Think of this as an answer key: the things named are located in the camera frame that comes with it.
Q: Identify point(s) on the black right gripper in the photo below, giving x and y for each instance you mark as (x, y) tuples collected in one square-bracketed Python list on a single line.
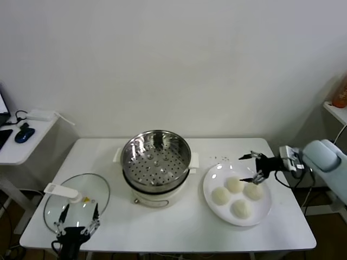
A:
[(269, 164)]

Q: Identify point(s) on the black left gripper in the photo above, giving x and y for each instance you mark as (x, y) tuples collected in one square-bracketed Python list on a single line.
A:
[(71, 235)]

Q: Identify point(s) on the white steamed baozi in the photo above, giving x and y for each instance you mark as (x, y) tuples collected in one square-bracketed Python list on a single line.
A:
[(240, 208), (221, 195), (252, 191), (235, 184)]

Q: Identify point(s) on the light blue right robot arm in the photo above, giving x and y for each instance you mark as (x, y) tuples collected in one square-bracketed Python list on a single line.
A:
[(322, 157)]

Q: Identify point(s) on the perforated steel steamer basket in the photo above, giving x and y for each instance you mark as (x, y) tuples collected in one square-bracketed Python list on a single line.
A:
[(141, 146)]

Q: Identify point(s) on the white round plate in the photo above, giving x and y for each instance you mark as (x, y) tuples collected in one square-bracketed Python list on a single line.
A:
[(221, 212)]

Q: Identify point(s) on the white side table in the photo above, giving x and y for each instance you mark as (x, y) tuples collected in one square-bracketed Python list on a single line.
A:
[(16, 154)]

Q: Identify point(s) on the blue computer mouse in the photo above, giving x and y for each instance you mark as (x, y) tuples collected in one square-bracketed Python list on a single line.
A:
[(24, 135)]

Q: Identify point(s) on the black flat pad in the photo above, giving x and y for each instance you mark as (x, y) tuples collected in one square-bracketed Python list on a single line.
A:
[(5, 138)]

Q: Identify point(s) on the orange bottle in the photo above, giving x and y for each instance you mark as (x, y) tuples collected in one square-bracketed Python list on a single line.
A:
[(340, 97)]

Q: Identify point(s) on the black laptop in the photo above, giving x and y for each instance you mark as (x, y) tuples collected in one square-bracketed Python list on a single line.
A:
[(2, 104)]

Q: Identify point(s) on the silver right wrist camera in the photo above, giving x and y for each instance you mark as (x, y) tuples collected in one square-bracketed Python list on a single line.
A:
[(290, 159)]

